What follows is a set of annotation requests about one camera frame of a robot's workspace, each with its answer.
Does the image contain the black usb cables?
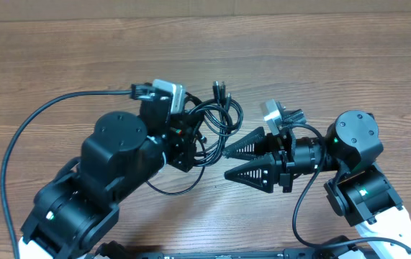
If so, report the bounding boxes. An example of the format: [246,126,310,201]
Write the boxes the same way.
[144,81,245,196]

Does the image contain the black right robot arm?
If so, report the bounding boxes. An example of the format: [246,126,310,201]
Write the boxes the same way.
[223,109,411,258]

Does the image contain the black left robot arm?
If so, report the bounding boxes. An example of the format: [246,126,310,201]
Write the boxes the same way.
[19,100,203,258]

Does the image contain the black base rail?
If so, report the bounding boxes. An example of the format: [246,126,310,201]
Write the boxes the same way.
[82,240,371,259]

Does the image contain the black left camera cable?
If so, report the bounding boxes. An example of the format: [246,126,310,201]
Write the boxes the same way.
[0,83,155,259]

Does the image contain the black right camera cable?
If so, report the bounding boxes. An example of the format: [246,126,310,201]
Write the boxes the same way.
[280,107,411,259]

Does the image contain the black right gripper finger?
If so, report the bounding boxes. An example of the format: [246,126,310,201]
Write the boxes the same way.
[222,127,266,160]
[224,155,281,194]

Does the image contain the black camera cable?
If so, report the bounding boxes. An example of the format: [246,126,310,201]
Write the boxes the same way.
[280,107,411,259]
[0,83,155,259]

